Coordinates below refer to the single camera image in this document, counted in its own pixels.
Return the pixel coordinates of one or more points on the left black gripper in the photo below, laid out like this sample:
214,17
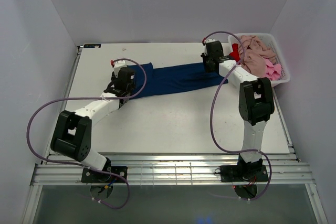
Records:
114,79

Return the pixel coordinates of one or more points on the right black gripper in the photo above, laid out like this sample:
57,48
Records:
204,57

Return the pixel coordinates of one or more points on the dark blue t shirt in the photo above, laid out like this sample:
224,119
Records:
152,81

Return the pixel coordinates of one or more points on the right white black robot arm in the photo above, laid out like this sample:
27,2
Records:
255,105

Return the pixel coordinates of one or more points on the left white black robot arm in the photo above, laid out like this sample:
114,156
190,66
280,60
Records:
73,132

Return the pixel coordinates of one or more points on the red t shirt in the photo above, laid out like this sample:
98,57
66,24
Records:
234,55

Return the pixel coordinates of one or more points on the beige pink t shirt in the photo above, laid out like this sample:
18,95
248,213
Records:
254,55

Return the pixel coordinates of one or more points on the blue white label sticker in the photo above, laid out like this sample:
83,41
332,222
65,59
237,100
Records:
92,46

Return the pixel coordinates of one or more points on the bright pink t shirt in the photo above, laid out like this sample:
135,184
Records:
272,71

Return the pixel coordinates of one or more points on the white perforated plastic basket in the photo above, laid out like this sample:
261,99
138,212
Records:
270,42

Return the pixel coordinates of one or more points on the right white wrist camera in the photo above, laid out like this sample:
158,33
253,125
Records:
207,41

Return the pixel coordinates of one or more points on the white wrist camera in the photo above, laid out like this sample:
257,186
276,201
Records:
207,41
117,65

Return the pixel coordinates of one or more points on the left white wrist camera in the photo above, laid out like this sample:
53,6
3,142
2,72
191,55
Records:
117,65

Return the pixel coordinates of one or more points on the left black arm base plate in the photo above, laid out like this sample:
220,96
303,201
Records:
116,174

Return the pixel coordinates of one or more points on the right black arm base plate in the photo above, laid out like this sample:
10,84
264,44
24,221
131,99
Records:
232,173

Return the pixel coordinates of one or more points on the aluminium frame rails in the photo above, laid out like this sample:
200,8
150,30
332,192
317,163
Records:
173,169

